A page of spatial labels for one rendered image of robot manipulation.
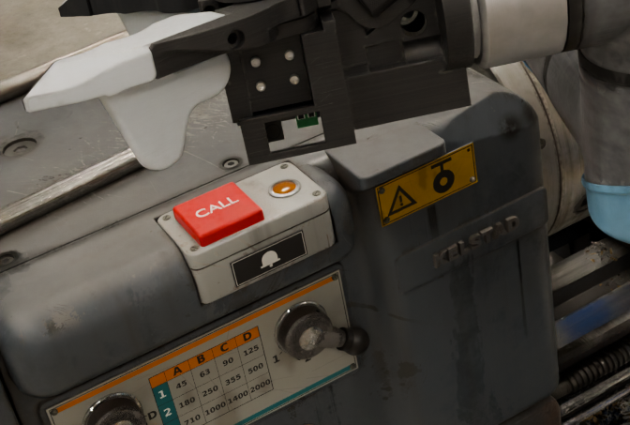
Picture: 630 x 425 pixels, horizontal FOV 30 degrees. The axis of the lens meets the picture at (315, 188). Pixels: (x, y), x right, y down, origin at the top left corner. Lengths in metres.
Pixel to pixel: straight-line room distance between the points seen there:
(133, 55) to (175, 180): 0.58
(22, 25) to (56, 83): 4.49
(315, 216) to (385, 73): 0.45
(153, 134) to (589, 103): 0.23
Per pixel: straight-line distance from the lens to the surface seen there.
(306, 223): 1.00
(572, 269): 1.53
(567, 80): 0.66
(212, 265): 0.98
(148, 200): 1.06
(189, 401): 1.10
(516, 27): 0.55
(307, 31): 0.54
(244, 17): 0.51
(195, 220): 0.99
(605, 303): 1.48
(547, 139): 1.29
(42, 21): 4.98
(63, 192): 1.08
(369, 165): 1.03
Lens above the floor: 1.79
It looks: 32 degrees down
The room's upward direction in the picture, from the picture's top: 11 degrees counter-clockwise
